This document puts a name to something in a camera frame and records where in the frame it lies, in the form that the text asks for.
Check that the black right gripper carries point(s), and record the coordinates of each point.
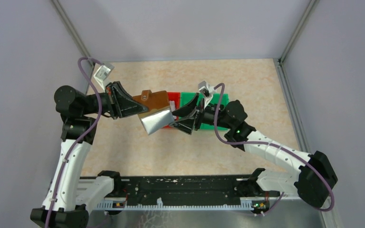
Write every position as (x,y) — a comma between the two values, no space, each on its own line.
(187,124)

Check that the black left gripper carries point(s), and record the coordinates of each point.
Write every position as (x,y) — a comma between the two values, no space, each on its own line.
(120,102)

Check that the brown leather card holder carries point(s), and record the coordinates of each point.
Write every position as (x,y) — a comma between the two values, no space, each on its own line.
(159,113)

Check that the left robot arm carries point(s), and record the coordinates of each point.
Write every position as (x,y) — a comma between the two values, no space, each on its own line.
(72,141)

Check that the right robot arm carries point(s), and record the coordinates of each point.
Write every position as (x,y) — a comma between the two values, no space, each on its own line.
(310,176)

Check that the green bin with gold cards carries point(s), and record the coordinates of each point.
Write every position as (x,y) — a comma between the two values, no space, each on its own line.
(186,97)

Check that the red plastic bin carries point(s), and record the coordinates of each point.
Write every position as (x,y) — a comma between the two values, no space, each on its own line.
(174,100)

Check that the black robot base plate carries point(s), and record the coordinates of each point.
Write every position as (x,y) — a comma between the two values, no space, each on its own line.
(191,190)

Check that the aluminium frame rail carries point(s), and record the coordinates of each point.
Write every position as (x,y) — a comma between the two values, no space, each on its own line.
(255,204)

